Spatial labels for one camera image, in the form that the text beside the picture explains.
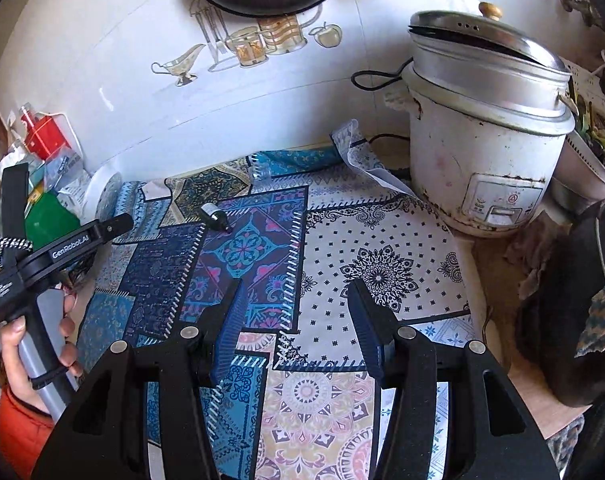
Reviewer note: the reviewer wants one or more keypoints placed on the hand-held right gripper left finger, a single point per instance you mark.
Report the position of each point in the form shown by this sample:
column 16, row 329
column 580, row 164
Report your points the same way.
column 230, row 325

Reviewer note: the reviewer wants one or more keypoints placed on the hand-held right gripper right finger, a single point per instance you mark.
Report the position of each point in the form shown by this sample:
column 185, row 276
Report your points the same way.
column 365, row 320

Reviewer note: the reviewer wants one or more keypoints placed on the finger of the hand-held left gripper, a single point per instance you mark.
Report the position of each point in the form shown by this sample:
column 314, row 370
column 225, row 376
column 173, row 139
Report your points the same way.
column 115, row 227

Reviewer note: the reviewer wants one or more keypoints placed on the small dark bottle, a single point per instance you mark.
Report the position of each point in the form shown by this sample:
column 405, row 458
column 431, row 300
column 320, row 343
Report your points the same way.
column 213, row 212

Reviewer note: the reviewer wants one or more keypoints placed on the person's left forearm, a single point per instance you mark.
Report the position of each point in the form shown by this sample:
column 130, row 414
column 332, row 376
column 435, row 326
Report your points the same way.
column 25, row 435

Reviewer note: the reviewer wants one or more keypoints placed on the person's left hand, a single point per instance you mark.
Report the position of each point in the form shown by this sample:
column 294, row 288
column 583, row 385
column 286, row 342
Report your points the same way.
column 68, row 355

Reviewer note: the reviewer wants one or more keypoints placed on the clear plastic bag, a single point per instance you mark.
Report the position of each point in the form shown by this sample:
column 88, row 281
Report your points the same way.
column 67, row 172

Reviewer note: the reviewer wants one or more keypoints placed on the patterned patchwork tablecloth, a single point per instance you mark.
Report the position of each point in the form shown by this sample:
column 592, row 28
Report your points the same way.
column 372, row 240

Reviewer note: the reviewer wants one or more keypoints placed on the red box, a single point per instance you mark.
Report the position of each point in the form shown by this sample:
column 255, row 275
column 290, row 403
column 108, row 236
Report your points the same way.
column 45, row 135

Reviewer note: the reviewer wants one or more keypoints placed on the grey rag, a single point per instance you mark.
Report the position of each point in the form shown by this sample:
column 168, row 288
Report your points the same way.
column 537, row 255

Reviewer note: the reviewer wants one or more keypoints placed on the white rice cooker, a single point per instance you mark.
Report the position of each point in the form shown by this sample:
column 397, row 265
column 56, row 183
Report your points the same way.
column 462, row 160

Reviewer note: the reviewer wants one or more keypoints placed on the dark cloth bag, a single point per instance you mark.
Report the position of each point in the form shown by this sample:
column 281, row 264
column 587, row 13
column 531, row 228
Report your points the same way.
column 557, row 340

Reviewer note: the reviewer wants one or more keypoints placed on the teal knitted cloth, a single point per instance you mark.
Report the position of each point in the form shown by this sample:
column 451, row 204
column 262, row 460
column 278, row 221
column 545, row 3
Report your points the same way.
column 602, row 320

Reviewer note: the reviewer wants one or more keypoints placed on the white basket with plants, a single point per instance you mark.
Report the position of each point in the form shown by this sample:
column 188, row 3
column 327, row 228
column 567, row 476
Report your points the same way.
column 582, row 175

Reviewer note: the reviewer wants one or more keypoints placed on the metal pot lid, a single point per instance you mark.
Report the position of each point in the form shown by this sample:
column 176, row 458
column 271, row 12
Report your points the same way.
column 482, row 35

